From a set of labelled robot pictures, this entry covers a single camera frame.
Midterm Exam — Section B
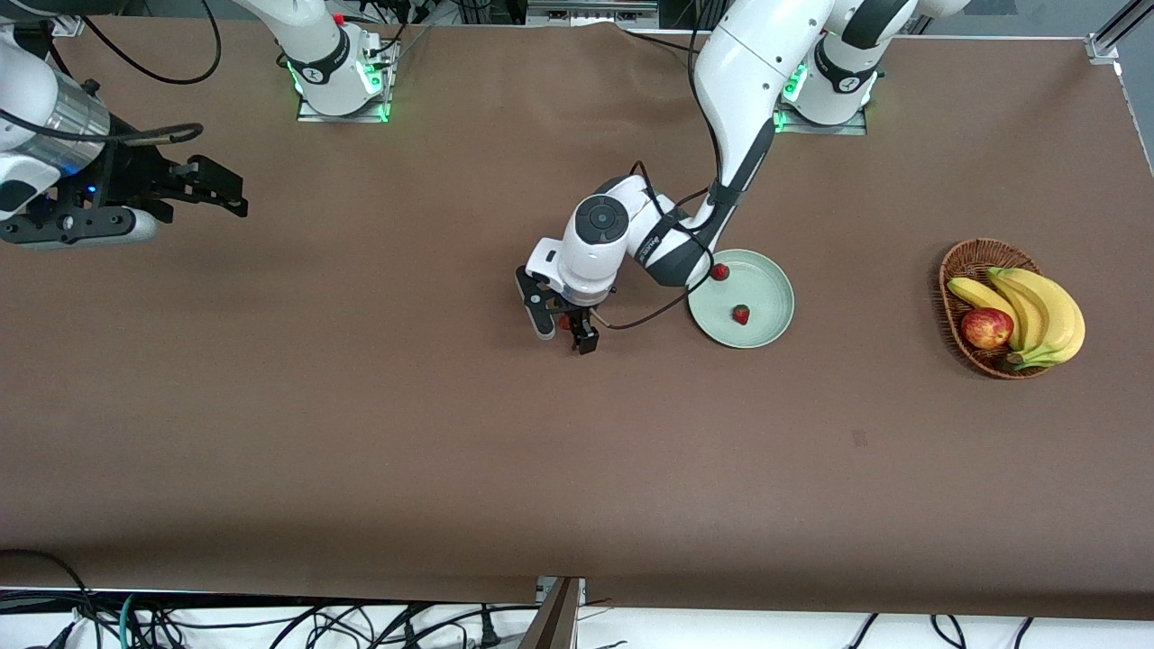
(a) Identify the brown wicker basket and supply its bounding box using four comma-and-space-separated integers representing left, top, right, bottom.
939, 238, 1060, 380

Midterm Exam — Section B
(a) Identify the brown table cloth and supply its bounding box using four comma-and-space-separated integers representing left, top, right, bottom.
0, 16, 1154, 623

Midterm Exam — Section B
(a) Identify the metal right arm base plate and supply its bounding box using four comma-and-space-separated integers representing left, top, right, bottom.
298, 97, 391, 123

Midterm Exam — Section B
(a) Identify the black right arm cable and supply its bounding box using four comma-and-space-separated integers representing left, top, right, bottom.
0, 0, 223, 147

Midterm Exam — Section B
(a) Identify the brown wooden beam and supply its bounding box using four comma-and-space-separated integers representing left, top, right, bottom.
518, 577, 582, 649

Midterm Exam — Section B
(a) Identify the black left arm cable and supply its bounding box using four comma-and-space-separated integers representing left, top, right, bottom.
591, 0, 733, 331

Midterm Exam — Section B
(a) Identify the red apple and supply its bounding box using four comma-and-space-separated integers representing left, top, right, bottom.
960, 307, 1015, 351

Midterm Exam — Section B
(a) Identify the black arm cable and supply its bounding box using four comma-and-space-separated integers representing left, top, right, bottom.
0, 0, 223, 147
591, 0, 733, 331

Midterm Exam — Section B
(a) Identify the pale green plate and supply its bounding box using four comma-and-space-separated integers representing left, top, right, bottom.
687, 249, 796, 350

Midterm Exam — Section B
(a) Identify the black cable on cloth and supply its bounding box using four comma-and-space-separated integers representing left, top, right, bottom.
622, 27, 713, 57

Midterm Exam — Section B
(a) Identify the small metal bracket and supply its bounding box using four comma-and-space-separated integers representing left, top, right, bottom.
536, 577, 587, 607

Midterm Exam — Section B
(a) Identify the grey metal device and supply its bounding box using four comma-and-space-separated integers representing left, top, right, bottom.
526, 0, 661, 28

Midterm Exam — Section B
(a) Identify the yellow banana bunch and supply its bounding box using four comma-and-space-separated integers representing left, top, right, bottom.
947, 267, 1086, 371

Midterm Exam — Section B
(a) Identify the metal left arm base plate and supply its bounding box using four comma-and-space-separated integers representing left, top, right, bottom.
773, 108, 868, 137

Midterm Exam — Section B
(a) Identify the teal floor cable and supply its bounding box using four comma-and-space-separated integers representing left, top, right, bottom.
117, 591, 145, 649

